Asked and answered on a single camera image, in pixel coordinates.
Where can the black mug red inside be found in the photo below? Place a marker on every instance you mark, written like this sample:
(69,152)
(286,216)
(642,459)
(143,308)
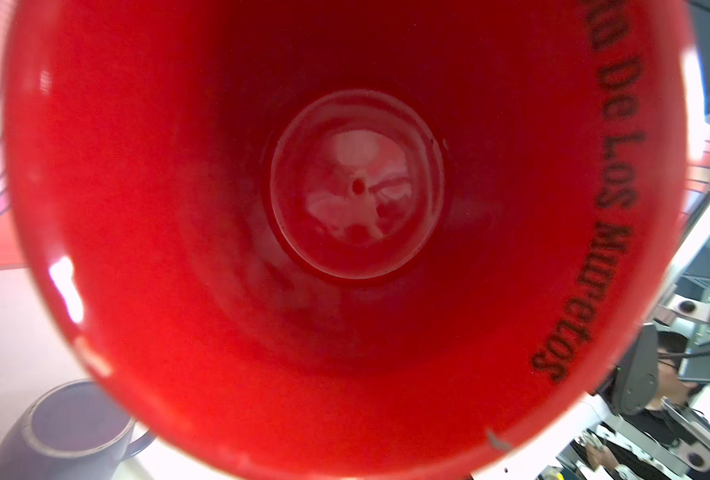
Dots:
(348,239)

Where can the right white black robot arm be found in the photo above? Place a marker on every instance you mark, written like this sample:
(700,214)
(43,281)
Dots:
(629,387)

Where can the purple mug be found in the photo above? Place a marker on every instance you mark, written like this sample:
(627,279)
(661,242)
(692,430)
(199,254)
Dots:
(73,431)

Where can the person with glasses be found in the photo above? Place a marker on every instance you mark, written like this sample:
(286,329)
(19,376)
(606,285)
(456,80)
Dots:
(653,420)

